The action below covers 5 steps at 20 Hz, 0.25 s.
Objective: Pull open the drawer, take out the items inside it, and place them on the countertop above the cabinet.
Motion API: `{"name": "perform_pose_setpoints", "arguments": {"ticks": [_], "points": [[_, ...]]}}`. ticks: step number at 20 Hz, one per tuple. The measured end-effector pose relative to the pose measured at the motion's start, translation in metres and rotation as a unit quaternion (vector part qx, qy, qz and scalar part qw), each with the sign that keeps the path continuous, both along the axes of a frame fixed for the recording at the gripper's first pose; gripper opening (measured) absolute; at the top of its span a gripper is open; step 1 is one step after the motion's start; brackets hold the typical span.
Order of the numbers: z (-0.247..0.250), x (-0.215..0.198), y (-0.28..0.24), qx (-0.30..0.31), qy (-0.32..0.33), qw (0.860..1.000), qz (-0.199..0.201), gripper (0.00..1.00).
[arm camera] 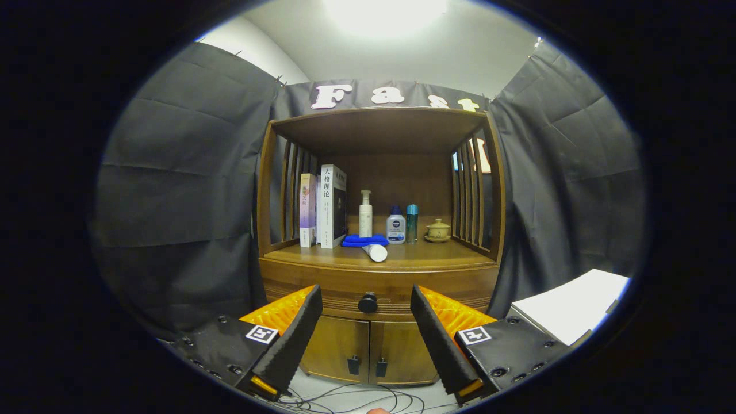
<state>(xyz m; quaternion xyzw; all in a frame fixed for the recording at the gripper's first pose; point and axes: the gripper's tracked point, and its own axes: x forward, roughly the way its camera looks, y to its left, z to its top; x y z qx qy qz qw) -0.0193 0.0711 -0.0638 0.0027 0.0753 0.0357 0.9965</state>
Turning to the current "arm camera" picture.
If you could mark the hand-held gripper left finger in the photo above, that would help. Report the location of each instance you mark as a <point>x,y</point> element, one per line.
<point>296,339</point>

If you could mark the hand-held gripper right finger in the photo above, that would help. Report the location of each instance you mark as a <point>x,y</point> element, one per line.
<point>440,345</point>

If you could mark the wooden drawer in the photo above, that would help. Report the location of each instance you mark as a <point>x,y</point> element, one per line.
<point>345,290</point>

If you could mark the white tube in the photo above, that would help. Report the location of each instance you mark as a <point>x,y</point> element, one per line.
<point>377,253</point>

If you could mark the wooden cabinet door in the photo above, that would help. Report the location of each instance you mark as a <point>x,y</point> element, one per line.
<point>339,345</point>
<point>402,351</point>

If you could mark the wooden countertop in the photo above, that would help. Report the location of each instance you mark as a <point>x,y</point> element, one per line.
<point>431,256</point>

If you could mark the wooden cabinet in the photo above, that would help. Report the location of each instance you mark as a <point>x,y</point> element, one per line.
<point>397,178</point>

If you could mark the ceramic lidded teacup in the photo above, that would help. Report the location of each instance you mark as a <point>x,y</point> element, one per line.
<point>438,231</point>

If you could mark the blue folded cloth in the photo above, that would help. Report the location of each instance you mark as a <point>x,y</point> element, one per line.
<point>353,240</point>

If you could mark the white bottle blue cap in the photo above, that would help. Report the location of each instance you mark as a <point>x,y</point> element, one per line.
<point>395,230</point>

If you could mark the teal bottle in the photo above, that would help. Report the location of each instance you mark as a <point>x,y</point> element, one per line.
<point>412,224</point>

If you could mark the purple book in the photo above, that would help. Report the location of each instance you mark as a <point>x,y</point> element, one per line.
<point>307,210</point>

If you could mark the white book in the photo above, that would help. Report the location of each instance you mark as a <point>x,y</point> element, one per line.
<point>326,207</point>

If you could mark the white pump bottle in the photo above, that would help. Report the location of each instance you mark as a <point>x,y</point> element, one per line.
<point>365,221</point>

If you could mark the white table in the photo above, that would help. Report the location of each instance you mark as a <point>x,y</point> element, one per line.
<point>575,305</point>

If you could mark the black backdrop cloth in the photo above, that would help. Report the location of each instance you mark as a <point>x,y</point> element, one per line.
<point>184,172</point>

